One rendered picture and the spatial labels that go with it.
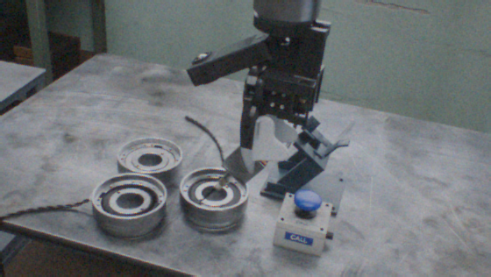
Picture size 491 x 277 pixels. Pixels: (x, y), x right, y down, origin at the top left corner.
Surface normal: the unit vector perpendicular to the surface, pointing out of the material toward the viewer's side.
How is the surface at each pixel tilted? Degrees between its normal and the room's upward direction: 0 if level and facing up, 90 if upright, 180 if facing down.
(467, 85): 90
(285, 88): 90
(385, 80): 90
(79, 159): 0
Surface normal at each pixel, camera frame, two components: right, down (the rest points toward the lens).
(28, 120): 0.10, -0.86
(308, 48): -0.31, 0.46
